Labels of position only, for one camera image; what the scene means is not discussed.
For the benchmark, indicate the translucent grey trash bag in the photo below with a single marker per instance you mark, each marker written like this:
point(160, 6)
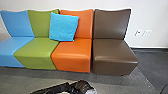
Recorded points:
point(83, 87)

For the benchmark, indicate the white wall outlet plate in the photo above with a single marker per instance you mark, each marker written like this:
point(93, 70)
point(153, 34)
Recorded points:
point(138, 32)
point(148, 32)

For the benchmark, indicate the blue square cushion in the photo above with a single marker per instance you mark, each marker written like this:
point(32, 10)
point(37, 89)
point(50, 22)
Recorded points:
point(63, 26)

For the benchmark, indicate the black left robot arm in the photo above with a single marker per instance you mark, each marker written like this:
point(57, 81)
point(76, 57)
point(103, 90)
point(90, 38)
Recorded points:
point(50, 90)

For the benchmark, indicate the blue sofa seat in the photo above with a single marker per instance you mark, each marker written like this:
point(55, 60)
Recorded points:
point(13, 43)

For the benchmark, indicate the orange sofa seat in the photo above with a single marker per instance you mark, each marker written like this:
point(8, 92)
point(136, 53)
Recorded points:
point(73, 55)

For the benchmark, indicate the brown sofa seat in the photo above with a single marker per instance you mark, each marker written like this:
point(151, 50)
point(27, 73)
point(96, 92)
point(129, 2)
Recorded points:
point(113, 50)

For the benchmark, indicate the green sofa seat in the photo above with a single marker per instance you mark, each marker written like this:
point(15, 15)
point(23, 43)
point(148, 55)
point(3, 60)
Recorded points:
point(35, 51)

